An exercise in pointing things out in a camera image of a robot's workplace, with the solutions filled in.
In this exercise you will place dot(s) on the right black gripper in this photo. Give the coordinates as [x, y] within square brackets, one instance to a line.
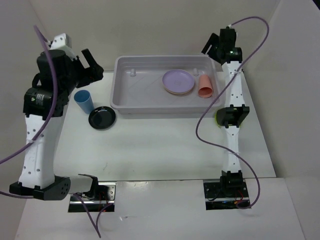
[213, 40]

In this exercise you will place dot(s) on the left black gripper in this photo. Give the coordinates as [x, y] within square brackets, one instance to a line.
[93, 73]

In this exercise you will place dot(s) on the blue plastic cup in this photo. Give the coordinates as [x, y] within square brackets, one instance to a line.
[84, 100]

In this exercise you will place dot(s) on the coral plastic cup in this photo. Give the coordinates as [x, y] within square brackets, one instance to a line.
[205, 89]

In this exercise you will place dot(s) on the purple plastic plate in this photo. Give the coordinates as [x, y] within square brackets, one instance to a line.
[178, 80]

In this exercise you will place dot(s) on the orange plastic plate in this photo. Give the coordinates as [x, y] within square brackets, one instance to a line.
[179, 93]

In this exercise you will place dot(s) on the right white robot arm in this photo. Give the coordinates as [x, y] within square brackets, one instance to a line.
[230, 118]

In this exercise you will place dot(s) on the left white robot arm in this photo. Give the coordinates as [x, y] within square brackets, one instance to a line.
[44, 107]

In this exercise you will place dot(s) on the lavender plastic bin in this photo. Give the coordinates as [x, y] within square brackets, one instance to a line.
[137, 86]

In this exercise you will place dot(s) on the black plate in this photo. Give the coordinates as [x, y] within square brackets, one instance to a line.
[102, 118]

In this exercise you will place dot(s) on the green plastic plate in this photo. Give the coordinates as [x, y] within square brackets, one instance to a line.
[216, 119]

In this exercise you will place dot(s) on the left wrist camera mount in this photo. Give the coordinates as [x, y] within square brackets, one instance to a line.
[63, 42]

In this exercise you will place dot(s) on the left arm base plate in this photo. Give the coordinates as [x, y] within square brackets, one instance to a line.
[104, 199]

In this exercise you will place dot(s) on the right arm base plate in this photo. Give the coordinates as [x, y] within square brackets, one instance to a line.
[218, 199]

